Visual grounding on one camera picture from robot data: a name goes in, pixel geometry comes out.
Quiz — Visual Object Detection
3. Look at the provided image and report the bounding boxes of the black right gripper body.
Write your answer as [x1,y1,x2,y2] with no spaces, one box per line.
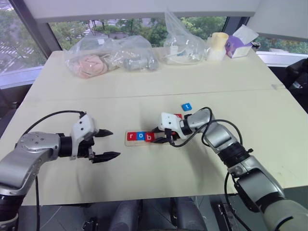
[165,129,180,145]

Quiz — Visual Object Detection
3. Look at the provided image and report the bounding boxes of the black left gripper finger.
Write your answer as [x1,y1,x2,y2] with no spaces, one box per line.
[94,128,114,139]
[92,151,121,165]

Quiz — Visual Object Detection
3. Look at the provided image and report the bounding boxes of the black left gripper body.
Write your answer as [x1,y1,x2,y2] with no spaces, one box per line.
[77,136,95,165]

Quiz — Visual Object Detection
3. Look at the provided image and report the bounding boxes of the wooden letter tray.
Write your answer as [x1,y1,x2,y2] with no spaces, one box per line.
[124,130,169,147]

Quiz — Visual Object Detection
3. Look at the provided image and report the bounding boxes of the clear bag with pink cloth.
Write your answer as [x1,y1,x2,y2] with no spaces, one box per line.
[62,35,160,79]

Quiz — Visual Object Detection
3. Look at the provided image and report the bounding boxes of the tall clear plastic bag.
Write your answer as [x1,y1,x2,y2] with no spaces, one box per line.
[163,7,210,65]

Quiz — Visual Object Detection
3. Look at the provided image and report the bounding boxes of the purple tissue box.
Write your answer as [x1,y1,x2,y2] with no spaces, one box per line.
[224,26,259,59]

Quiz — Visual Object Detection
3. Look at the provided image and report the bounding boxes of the black chair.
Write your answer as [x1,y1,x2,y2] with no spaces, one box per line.
[284,58,308,97]

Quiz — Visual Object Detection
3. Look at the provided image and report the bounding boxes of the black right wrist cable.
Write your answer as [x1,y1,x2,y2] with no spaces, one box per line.
[167,107,244,150]

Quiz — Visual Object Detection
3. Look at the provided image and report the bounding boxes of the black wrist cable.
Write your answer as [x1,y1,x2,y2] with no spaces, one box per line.
[23,110,87,136]
[167,107,244,150]

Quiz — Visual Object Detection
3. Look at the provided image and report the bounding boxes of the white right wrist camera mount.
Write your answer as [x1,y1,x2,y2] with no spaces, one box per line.
[158,112,186,141]

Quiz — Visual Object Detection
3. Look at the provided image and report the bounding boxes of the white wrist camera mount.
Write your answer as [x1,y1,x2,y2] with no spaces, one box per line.
[69,114,100,161]
[158,112,186,141]

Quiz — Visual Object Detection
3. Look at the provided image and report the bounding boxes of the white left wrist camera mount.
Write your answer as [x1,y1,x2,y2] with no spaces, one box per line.
[69,114,100,161]

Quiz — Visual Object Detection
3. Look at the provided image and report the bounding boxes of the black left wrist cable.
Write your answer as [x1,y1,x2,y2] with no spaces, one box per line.
[23,110,87,136]

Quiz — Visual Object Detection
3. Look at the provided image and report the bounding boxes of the black left elbow cable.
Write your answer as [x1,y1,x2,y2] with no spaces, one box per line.
[35,176,41,231]

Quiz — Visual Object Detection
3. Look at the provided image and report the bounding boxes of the black elbow cable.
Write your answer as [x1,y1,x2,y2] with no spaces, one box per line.
[35,176,41,231]
[224,171,242,218]

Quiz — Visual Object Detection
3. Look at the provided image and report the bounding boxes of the black right elbow cable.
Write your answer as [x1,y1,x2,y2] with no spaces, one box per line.
[224,171,242,218]

